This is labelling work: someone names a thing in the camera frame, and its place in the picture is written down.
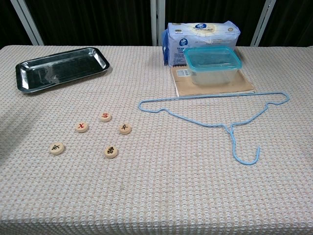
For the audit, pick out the white frame post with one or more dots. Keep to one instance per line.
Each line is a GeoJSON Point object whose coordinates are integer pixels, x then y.
{"type": "Point", "coordinates": [28, 22]}
{"type": "Point", "coordinates": [262, 22]}
{"type": "Point", "coordinates": [153, 22]}

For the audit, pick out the black pleated curtain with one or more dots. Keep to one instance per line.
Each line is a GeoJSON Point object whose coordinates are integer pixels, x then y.
{"type": "Point", "coordinates": [207, 9]}
{"type": "Point", "coordinates": [293, 22]}
{"type": "Point", "coordinates": [93, 22]}
{"type": "Point", "coordinates": [9, 22]}

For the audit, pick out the clear container with teal lid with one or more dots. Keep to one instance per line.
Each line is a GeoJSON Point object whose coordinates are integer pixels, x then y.
{"type": "Point", "coordinates": [212, 66]}

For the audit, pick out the wooden chess piece red cross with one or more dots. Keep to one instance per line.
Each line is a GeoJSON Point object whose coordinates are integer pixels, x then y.
{"type": "Point", "coordinates": [82, 127]}

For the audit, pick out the beige woven tablecloth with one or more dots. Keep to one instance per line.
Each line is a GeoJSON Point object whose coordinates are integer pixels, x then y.
{"type": "Point", "coordinates": [156, 191]}

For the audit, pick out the rectangular steel tray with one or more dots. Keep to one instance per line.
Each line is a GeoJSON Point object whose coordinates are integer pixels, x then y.
{"type": "Point", "coordinates": [61, 68]}

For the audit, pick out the brown spiral notebook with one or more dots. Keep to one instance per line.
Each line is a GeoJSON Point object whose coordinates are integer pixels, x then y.
{"type": "Point", "coordinates": [185, 85]}

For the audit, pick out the blue white tissue pack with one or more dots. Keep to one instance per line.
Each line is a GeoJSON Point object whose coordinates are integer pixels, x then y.
{"type": "Point", "coordinates": [203, 34]}

